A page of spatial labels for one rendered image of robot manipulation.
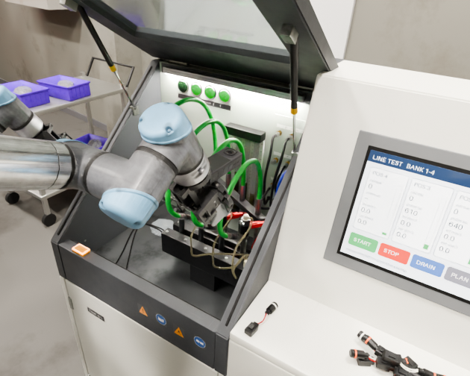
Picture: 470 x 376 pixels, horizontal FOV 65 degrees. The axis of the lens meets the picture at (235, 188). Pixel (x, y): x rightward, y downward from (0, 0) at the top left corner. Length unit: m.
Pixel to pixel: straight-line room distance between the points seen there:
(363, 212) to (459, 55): 1.59
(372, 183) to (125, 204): 0.60
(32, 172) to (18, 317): 1.99
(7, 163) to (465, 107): 0.83
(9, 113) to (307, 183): 0.81
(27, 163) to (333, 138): 0.67
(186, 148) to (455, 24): 2.00
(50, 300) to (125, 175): 2.03
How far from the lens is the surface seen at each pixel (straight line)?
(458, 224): 0.95
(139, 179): 0.55
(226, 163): 0.73
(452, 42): 2.42
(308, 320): 1.04
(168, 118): 0.56
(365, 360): 0.98
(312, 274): 1.05
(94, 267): 1.24
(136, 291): 1.14
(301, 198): 0.99
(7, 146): 0.55
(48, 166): 0.58
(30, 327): 2.44
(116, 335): 1.42
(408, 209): 0.94
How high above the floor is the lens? 1.76
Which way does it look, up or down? 31 degrees down
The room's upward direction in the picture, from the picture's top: 4 degrees clockwise
